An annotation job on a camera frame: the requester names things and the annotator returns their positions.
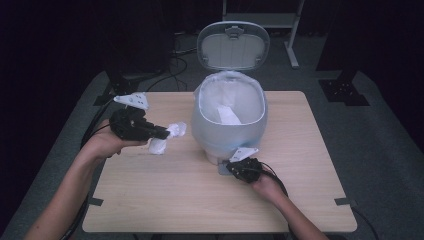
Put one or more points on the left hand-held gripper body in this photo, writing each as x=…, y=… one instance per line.
x=130, y=125

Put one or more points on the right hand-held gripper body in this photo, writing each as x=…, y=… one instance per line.
x=248, y=170

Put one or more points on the white paper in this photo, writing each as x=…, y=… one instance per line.
x=175, y=130

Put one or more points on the white and grey pedal trash can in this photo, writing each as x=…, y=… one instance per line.
x=230, y=133

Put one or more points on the person's right hand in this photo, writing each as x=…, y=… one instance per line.
x=270, y=186

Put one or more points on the person's left hand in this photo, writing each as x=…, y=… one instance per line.
x=103, y=143

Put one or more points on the black stand base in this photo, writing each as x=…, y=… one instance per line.
x=115, y=90
x=343, y=91

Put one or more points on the grey tape piece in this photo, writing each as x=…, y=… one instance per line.
x=345, y=201
x=95, y=201

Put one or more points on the white metal stand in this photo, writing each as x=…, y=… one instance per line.
x=290, y=30

